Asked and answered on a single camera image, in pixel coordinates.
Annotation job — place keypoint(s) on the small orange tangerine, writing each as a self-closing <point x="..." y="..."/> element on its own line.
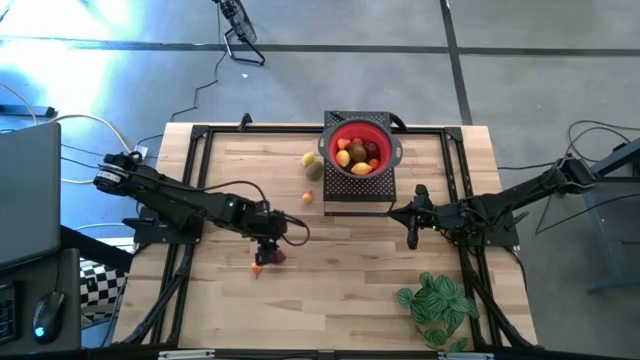
<point x="357" y="140"/>

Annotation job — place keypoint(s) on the red collapsible colander grey rim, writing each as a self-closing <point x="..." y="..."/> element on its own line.
<point x="360" y="127"/>

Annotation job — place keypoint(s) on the orange plastic pear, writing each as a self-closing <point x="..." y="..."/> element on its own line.
<point x="256" y="269"/>
<point x="307" y="197"/>
<point x="343" y="143"/>

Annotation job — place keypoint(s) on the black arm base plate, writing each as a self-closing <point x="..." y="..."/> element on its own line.
<point x="150" y="234"/>
<point x="505" y="240"/>

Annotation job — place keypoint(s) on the black side desk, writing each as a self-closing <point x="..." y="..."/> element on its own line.
<point x="70" y="270"/>

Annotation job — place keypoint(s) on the silver metal bracket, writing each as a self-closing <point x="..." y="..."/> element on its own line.
<point x="465" y="356"/>
<point x="186" y="355"/>

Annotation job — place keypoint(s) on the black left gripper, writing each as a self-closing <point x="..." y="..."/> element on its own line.
<point x="267" y="225"/>

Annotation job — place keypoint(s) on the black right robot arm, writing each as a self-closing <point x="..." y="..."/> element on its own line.
<point x="525" y="195"/>

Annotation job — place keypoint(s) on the orange yellow plastic fruit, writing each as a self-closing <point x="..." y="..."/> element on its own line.
<point x="373" y="163"/>

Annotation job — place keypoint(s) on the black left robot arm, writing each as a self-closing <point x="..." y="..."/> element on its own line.
<point x="170" y="200"/>

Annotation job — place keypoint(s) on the black floor bar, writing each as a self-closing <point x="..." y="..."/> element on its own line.
<point x="27" y="111"/>

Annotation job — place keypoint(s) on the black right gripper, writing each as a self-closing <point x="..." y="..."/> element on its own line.
<point x="440" y="217"/>

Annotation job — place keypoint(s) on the black table clamp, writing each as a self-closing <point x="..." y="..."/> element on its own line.
<point x="245" y="121"/>
<point x="398" y="121"/>

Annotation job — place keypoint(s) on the grey laptop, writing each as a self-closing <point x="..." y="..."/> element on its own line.
<point x="27" y="195"/>

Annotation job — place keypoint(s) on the green plant in white pot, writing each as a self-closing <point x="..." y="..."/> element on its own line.
<point x="437" y="310"/>

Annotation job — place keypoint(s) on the brown green plastic kiwi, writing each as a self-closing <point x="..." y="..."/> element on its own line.
<point x="357" y="152"/>
<point x="314" y="171"/>

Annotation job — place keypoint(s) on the black computer mouse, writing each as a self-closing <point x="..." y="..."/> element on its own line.
<point x="48" y="317"/>

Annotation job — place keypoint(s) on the black perforated metal riser stand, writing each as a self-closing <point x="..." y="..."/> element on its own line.
<point x="360" y="190"/>

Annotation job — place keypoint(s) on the black kitchen knife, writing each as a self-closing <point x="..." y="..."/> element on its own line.
<point x="334" y="116"/>

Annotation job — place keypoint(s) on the blue grey table frame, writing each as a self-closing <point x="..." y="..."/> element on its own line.
<point x="611" y="240"/>

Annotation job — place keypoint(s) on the grey power adapter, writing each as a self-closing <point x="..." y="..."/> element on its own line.
<point x="140" y="150"/>

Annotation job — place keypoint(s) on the black keyboard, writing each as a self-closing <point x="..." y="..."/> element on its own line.
<point x="7" y="315"/>

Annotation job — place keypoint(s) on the black white checkerboard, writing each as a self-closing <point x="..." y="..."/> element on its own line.
<point x="100" y="287"/>

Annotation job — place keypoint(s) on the black floor fan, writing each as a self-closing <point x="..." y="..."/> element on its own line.
<point x="240" y="25"/>

